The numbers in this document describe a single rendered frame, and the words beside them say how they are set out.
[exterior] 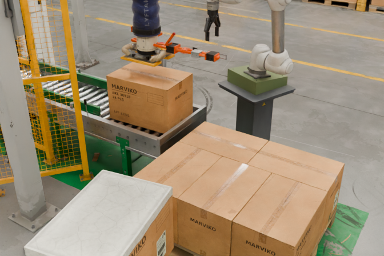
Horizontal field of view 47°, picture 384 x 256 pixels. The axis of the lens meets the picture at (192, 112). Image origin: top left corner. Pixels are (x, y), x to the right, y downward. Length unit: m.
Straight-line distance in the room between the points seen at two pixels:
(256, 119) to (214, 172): 1.01
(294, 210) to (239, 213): 0.35
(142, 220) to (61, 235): 0.35
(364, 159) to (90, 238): 3.17
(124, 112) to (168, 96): 0.50
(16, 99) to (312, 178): 2.11
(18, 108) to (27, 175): 0.55
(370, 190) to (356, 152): 0.62
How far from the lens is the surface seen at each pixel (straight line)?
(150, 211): 2.07
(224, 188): 2.99
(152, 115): 3.58
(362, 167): 4.45
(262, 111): 4.00
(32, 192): 3.63
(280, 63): 3.70
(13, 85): 3.22
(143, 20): 3.45
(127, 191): 2.20
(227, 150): 3.40
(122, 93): 3.68
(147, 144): 3.52
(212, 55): 3.25
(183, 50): 3.39
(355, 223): 3.76
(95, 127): 3.86
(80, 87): 4.63
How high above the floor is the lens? 2.34
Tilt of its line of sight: 27 degrees down
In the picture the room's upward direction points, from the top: straight up
